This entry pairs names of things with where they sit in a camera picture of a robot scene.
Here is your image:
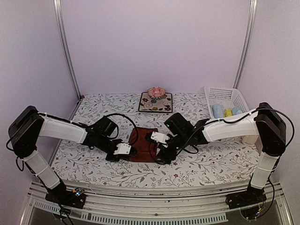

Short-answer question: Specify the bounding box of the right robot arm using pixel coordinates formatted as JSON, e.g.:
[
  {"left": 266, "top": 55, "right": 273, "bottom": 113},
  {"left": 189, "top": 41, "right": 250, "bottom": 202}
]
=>
[{"left": 150, "top": 102, "right": 286, "bottom": 204}]

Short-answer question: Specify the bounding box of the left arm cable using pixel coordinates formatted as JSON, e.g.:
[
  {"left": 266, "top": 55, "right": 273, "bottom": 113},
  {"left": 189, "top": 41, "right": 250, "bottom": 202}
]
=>
[{"left": 93, "top": 113, "right": 138, "bottom": 146}]

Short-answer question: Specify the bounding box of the left aluminium post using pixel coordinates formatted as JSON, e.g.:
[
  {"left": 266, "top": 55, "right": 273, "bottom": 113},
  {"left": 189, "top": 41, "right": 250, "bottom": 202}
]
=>
[{"left": 53, "top": 0, "right": 82, "bottom": 100}]

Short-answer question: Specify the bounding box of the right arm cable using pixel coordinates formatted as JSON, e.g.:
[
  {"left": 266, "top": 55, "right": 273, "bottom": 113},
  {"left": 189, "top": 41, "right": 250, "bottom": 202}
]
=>
[{"left": 149, "top": 106, "right": 295, "bottom": 165}]

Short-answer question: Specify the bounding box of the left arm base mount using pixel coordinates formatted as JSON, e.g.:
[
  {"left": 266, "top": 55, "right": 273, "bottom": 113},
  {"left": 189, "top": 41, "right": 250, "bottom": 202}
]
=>
[{"left": 45, "top": 180, "right": 87, "bottom": 209}]

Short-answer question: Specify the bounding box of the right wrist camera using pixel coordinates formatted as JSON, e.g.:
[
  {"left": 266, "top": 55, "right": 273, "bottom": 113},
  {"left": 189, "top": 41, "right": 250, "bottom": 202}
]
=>
[{"left": 145, "top": 131, "right": 170, "bottom": 144}]

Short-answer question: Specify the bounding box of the aluminium post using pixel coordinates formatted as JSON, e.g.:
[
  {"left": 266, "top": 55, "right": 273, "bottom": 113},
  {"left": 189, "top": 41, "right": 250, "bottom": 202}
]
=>
[
  {"left": 53, "top": 0, "right": 82, "bottom": 100},
  {"left": 233, "top": 0, "right": 258, "bottom": 89}
]

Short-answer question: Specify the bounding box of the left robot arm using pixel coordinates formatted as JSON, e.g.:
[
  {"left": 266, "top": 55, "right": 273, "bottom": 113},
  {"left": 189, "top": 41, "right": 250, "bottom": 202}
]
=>
[{"left": 6, "top": 106, "right": 130, "bottom": 203}]

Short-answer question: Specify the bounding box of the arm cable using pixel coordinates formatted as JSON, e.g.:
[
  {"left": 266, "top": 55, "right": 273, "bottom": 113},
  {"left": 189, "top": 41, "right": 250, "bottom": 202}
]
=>
[
  {"left": 93, "top": 113, "right": 138, "bottom": 146},
  {"left": 149, "top": 106, "right": 295, "bottom": 165}
]

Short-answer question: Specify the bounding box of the cream ribbed mug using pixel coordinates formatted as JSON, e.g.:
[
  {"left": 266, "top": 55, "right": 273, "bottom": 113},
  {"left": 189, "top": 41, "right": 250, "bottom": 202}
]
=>
[{"left": 242, "top": 135, "right": 258, "bottom": 145}]

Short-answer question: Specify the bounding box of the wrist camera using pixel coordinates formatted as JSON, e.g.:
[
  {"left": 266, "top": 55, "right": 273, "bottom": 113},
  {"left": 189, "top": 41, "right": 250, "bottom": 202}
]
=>
[
  {"left": 113, "top": 143, "right": 137, "bottom": 156},
  {"left": 145, "top": 131, "right": 170, "bottom": 144}
]

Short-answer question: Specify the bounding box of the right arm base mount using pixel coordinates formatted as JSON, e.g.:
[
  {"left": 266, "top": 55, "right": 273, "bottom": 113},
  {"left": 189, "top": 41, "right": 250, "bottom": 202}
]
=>
[{"left": 225, "top": 184, "right": 267, "bottom": 209}]

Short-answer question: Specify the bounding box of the aluminium front rail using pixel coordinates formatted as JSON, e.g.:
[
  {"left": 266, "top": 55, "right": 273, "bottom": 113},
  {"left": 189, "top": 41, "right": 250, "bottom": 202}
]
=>
[{"left": 20, "top": 181, "right": 296, "bottom": 225}]

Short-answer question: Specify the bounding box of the white plastic basket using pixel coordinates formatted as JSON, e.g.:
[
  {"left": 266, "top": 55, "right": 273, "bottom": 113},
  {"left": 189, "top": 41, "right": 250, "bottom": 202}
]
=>
[{"left": 204, "top": 87, "right": 249, "bottom": 119}]

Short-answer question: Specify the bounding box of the floral square trivet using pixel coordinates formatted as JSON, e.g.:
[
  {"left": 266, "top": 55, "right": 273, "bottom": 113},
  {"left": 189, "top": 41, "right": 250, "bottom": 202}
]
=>
[{"left": 138, "top": 92, "right": 173, "bottom": 113}]

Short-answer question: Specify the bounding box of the blue cartoon towel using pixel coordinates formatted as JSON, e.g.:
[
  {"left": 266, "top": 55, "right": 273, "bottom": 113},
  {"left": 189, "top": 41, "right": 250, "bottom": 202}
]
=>
[{"left": 232, "top": 107, "right": 243, "bottom": 116}]

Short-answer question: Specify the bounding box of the rolled yellow towel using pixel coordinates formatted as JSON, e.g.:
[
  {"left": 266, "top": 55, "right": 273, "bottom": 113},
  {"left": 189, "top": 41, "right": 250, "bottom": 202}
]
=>
[{"left": 224, "top": 108, "right": 233, "bottom": 117}]

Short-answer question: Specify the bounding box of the right aluminium post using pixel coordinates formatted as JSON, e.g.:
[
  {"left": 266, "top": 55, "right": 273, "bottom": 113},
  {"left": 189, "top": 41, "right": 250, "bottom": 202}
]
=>
[{"left": 233, "top": 0, "right": 258, "bottom": 89}]

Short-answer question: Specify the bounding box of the rolled light blue towel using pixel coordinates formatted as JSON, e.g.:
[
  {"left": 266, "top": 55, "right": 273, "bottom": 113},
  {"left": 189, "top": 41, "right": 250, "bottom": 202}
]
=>
[{"left": 211, "top": 104, "right": 224, "bottom": 118}]

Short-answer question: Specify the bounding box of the dark red towel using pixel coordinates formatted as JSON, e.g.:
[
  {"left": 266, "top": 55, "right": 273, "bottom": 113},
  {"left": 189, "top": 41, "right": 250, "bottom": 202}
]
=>
[{"left": 128, "top": 127, "right": 158, "bottom": 163}]

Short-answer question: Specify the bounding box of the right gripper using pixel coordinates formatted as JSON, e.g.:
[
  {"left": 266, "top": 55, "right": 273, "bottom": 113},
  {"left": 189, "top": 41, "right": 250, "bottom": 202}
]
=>
[{"left": 153, "top": 133, "right": 188, "bottom": 165}]

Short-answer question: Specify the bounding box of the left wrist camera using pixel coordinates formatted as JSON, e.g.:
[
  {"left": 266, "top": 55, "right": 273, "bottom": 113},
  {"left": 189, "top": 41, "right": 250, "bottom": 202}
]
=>
[{"left": 113, "top": 143, "right": 137, "bottom": 156}]

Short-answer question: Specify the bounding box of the red patterned bowl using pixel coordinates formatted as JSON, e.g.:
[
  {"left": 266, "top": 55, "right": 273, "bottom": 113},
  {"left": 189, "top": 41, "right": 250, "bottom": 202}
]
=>
[{"left": 147, "top": 87, "right": 165, "bottom": 98}]

